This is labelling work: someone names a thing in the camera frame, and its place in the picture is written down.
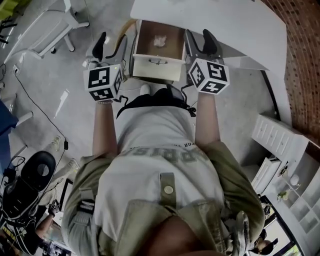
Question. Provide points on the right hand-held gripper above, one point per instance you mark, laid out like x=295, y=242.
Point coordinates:
x=212, y=75

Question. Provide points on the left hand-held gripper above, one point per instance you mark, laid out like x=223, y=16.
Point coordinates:
x=100, y=78

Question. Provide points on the white paper item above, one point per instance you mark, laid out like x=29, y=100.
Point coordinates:
x=160, y=41

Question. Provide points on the wooden drawer with white front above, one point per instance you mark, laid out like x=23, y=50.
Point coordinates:
x=156, y=68

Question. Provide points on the person's left forearm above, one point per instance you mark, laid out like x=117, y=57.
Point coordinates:
x=105, y=127

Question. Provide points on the person's right forearm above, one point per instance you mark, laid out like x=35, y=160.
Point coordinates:
x=207, y=120

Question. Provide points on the white desk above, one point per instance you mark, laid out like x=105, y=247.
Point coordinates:
x=225, y=25

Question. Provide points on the person's white shoe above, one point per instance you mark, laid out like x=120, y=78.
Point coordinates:
x=145, y=89

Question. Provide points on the black waist device with screen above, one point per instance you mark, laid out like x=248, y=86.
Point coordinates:
x=175, y=93

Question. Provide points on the white metal stand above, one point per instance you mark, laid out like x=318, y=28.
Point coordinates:
x=47, y=32

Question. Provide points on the white floor socket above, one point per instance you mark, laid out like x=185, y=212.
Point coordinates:
x=15, y=69

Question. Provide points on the person's torso in white shirt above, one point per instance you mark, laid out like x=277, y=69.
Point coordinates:
x=160, y=162

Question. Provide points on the blue table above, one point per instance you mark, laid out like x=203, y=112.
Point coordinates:
x=7, y=120

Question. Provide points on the white cabinet with drawers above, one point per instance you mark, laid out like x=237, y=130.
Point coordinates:
x=282, y=155

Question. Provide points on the small white cup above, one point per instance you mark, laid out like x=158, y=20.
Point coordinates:
x=295, y=181

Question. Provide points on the small green plant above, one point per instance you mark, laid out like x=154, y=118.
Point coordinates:
x=283, y=195

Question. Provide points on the black curved floor rail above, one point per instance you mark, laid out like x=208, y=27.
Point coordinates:
x=271, y=92

